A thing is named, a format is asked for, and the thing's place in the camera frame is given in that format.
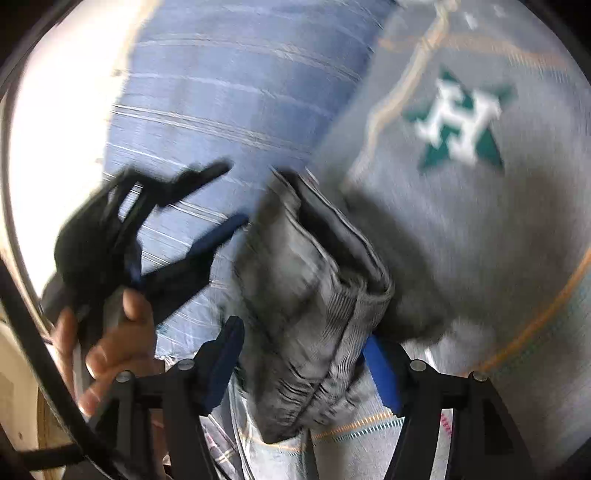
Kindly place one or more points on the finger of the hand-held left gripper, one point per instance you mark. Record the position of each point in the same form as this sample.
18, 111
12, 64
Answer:
194, 182
207, 242

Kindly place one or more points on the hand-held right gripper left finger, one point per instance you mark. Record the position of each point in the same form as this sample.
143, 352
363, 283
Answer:
226, 364

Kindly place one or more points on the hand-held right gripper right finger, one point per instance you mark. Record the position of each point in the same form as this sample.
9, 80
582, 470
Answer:
383, 374

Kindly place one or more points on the grey denim pants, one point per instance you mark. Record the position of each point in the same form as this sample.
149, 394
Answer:
314, 300

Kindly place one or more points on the person's left hand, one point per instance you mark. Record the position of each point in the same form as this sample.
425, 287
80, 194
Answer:
115, 350

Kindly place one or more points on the blue plaid pillow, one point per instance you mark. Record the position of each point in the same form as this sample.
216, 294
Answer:
231, 92

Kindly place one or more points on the grey star printed bedsheet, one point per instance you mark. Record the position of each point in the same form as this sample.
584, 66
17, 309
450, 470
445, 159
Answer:
461, 230

